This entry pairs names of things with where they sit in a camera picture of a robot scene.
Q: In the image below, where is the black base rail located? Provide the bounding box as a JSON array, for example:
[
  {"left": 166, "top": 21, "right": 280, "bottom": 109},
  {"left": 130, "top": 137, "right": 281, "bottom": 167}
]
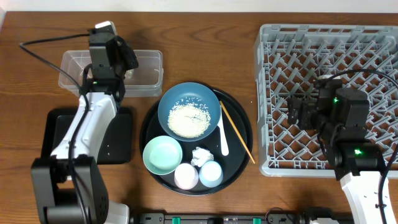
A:
[{"left": 129, "top": 207, "right": 355, "bottom": 224}]

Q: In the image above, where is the wooden chopstick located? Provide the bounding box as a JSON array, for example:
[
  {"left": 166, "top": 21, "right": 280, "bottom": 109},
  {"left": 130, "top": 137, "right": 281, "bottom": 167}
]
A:
[{"left": 219, "top": 101, "right": 256, "bottom": 164}]

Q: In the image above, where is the round black tray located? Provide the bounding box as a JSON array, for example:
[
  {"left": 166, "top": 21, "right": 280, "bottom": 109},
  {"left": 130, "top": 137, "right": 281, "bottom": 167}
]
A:
[{"left": 152, "top": 86, "right": 253, "bottom": 196}]

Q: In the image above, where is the grey dishwasher rack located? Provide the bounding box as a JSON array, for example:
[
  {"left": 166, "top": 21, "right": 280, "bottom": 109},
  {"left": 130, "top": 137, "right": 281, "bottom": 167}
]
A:
[{"left": 254, "top": 24, "right": 397, "bottom": 178}]

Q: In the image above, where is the clear plastic bin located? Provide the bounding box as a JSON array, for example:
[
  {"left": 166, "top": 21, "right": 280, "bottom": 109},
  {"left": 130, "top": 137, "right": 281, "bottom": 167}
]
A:
[{"left": 61, "top": 50, "right": 164, "bottom": 97}]

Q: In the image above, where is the white plastic knife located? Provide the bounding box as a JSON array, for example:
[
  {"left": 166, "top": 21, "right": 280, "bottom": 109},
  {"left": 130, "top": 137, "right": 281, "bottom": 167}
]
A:
[{"left": 218, "top": 107, "right": 229, "bottom": 156}]

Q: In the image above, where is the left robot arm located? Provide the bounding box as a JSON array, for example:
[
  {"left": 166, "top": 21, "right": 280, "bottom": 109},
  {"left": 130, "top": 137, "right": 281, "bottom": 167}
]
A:
[{"left": 30, "top": 21, "right": 139, "bottom": 223}]

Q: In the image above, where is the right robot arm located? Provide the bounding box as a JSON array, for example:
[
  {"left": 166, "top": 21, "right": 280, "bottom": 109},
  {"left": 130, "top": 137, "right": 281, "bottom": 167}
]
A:
[{"left": 287, "top": 77, "right": 396, "bottom": 223}]

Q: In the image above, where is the crumpled white tissue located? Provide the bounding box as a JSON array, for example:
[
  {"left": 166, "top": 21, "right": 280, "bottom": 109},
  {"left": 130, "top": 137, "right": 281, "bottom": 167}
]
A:
[{"left": 190, "top": 147, "right": 214, "bottom": 167}]

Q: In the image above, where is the dark blue bowl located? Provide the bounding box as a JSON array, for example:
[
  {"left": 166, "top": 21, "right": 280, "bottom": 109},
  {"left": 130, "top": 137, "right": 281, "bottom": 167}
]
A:
[{"left": 158, "top": 82, "right": 221, "bottom": 142}]

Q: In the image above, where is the pile of white rice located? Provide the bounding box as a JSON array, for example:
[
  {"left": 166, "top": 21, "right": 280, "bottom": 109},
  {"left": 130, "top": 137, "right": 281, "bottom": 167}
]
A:
[{"left": 167, "top": 98, "right": 211, "bottom": 139}]

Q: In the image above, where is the mint green bowl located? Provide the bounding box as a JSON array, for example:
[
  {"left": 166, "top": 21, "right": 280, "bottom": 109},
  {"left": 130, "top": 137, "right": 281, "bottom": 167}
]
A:
[{"left": 142, "top": 136, "right": 183, "bottom": 175}]

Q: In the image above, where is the light blue cup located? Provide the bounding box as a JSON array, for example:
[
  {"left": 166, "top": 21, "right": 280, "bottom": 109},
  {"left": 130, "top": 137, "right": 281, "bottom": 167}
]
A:
[{"left": 199, "top": 161, "right": 223, "bottom": 188}]

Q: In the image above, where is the black square bin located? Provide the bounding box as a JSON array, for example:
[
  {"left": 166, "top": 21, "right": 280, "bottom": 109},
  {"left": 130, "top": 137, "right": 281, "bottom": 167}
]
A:
[{"left": 40, "top": 108, "right": 133, "bottom": 165}]

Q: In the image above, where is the pink cup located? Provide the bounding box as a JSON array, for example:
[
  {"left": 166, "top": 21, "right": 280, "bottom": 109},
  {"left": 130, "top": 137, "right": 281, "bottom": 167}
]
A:
[{"left": 174, "top": 163, "right": 199, "bottom": 190}]

